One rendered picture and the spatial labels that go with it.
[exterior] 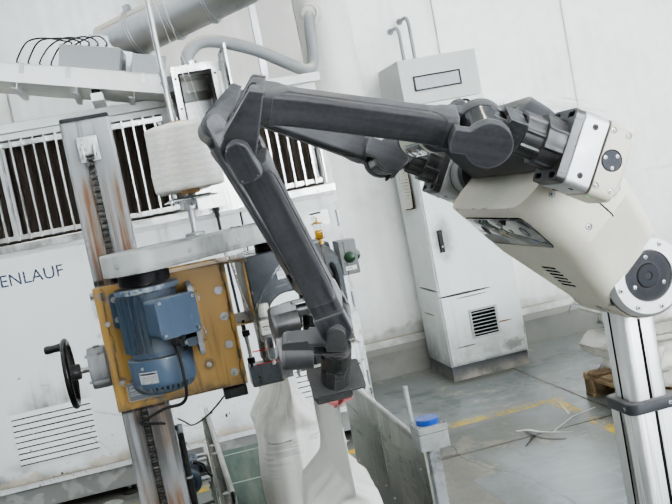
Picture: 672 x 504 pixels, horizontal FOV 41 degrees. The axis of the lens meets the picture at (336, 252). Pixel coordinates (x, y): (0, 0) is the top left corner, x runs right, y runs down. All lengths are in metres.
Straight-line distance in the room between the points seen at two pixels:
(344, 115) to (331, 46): 4.10
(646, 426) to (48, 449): 3.80
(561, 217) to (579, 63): 5.57
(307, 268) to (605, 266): 0.55
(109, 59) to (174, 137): 2.71
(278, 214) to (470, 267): 4.66
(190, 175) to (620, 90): 5.52
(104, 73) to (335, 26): 1.52
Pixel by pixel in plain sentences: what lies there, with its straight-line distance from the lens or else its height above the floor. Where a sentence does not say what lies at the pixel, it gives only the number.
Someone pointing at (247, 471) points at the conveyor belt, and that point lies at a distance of 3.83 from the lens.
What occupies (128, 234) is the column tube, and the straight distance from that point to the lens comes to 2.32.
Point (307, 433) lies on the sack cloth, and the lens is 2.63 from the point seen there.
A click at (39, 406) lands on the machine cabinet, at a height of 0.60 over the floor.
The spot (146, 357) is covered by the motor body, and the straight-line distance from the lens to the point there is 2.11.
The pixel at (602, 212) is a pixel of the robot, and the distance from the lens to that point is 1.65.
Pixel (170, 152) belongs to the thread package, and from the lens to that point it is 2.08.
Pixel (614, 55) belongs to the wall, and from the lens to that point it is 7.29.
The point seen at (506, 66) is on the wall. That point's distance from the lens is 6.90.
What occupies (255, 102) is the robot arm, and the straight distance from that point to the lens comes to 1.37.
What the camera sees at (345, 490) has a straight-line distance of 1.90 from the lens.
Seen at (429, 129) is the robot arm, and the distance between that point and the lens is 1.41.
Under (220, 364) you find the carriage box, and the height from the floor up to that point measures 1.09.
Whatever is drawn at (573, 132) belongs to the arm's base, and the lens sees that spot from 1.45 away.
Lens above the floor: 1.49
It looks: 5 degrees down
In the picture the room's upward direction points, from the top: 11 degrees counter-clockwise
